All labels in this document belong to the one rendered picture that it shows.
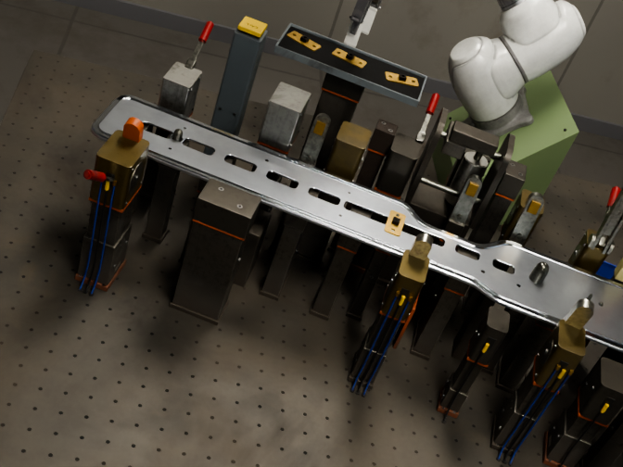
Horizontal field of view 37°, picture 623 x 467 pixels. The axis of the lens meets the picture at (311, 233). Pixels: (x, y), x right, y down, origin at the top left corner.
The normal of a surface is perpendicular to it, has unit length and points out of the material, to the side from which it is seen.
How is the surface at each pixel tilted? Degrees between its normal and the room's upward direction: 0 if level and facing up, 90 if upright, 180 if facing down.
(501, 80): 78
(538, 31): 67
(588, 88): 90
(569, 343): 0
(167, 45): 0
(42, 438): 0
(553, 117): 47
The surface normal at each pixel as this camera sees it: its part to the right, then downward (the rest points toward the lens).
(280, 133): -0.24, 0.57
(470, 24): 0.01, 0.65
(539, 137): -0.51, -0.63
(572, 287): 0.28, -0.73
